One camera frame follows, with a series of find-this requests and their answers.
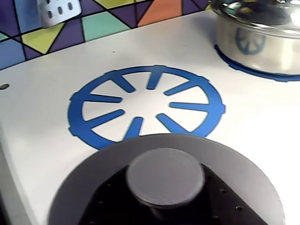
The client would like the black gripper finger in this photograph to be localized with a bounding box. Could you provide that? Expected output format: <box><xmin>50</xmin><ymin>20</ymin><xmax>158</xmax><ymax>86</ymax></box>
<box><xmin>164</xmin><ymin>163</ymin><xmax>260</xmax><ymax>225</ymax></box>
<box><xmin>87</xmin><ymin>165</ymin><xmax>165</xmax><ymax>225</ymax></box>

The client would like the gray round pot lid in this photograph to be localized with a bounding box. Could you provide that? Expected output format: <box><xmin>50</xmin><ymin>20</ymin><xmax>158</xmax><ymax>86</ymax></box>
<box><xmin>46</xmin><ymin>133</ymin><xmax>288</xmax><ymax>225</ymax></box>

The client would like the steel pot lid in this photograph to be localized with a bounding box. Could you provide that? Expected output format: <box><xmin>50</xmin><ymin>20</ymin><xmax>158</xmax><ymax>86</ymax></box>
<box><xmin>210</xmin><ymin>0</ymin><xmax>300</xmax><ymax>39</ymax></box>

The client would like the blue burner print with spokes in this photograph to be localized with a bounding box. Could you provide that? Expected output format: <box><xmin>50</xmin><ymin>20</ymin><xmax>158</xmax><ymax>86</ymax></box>
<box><xmin>67</xmin><ymin>65</ymin><xmax>226</xmax><ymax>150</ymax></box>

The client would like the gray toy sink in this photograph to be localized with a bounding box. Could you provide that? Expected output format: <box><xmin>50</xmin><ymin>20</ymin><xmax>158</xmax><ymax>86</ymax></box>
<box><xmin>0</xmin><ymin>138</ymin><xmax>40</xmax><ymax>225</ymax></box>

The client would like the blue burner print under pot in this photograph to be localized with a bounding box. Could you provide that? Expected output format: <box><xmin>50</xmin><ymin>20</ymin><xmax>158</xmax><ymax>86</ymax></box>
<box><xmin>214</xmin><ymin>44</ymin><xmax>300</xmax><ymax>83</ymax></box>

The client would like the shiny steel pot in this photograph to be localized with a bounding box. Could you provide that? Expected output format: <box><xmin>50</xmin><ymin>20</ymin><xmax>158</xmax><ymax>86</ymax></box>
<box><xmin>215</xmin><ymin>21</ymin><xmax>300</xmax><ymax>75</ymax></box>

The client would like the blue toy kitchen unit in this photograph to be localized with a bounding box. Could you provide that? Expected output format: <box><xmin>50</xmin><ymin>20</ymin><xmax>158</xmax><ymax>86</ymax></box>
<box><xmin>0</xmin><ymin>0</ymin><xmax>300</xmax><ymax>225</ymax></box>

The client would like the steel slotted spatula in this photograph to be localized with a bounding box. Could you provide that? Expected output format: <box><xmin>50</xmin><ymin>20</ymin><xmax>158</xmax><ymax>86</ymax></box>
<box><xmin>37</xmin><ymin>0</ymin><xmax>82</xmax><ymax>28</ymax></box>

